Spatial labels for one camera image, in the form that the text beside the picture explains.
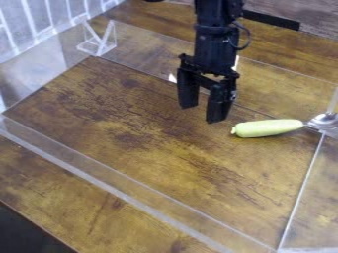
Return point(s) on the green handled metal spoon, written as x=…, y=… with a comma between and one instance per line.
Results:
x=275, y=127

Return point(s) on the clear acrylic enclosure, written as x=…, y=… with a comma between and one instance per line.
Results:
x=122, y=173

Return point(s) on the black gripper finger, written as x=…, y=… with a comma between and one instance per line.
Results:
x=188, y=89
x=221, y=99

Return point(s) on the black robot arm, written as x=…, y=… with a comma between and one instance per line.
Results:
x=220, y=12

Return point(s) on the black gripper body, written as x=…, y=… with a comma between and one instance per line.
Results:
x=216, y=48

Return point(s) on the black strip on table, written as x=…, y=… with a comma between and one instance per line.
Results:
x=272, y=20

